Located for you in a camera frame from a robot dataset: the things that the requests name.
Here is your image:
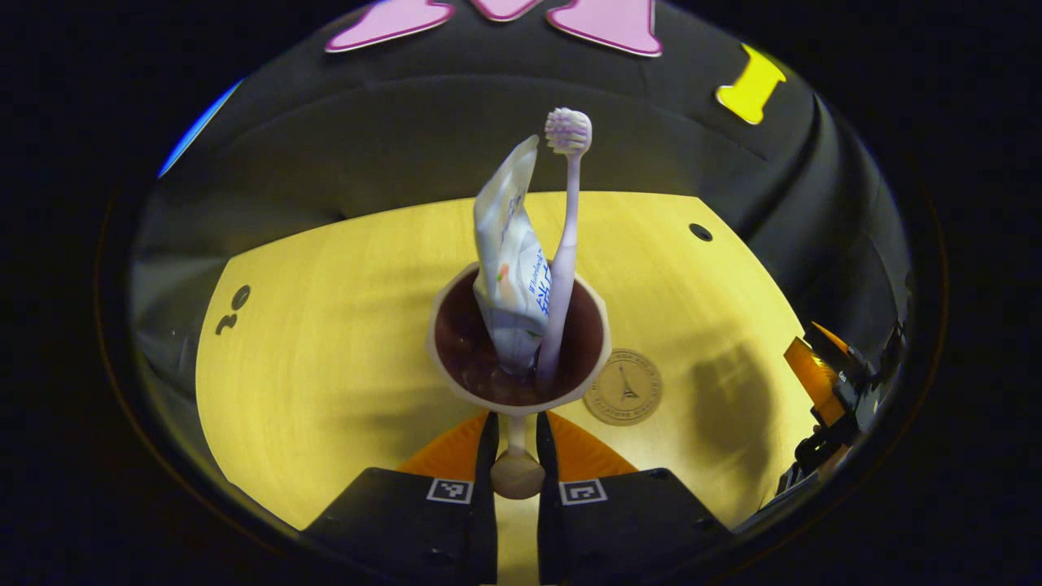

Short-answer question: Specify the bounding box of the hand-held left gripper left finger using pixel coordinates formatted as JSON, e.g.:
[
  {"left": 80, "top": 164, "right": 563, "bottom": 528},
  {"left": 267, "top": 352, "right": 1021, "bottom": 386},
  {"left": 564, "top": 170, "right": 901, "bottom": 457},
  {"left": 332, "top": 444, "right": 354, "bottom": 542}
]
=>
[{"left": 301, "top": 411, "right": 499, "bottom": 586}]

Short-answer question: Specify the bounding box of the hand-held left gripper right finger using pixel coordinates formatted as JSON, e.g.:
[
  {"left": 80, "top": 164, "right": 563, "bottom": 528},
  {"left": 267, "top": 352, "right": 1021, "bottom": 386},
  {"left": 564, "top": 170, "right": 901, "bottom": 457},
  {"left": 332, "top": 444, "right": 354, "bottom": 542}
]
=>
[{"left": 536, "top": 411, "right": 733, "bottom": 586}]

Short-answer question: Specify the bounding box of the round brown coaster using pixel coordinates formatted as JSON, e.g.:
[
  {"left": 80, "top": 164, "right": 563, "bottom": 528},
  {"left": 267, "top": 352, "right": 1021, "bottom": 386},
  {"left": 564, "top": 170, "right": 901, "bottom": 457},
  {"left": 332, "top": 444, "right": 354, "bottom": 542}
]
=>
[{"left": 583, "top": 348, "right": 663, "bottom": 427}]

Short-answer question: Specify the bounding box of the beige cup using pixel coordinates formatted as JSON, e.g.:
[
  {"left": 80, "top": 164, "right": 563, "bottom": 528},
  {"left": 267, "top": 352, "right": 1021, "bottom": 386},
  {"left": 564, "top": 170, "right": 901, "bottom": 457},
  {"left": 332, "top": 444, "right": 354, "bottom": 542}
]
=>
[{"left": 427, "top": 262, "right": 611, "bottom": 501}]

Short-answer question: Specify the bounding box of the white toothpaste tube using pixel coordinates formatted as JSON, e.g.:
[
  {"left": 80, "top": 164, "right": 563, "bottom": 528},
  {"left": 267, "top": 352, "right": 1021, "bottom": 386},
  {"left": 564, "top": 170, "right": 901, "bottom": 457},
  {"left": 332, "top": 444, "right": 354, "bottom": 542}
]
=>
[{"left": 473, "top": 135, "right": 554, "bottom": 376}]

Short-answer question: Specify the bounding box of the pink toothbrush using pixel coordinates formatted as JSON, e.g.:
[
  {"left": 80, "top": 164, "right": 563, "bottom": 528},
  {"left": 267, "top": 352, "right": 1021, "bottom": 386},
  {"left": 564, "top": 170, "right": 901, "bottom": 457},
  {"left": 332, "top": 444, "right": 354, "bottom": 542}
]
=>
[{"left": 536, "top": 107, "right": 593, "bottom": 388}]

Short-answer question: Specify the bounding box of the black backdrop cloth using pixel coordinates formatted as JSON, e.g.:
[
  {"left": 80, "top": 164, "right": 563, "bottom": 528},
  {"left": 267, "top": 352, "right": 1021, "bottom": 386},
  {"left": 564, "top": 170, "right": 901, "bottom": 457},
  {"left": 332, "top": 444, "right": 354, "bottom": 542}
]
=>
[{"left": 130, "top": 0, "right": 913, "bottom": 424}]

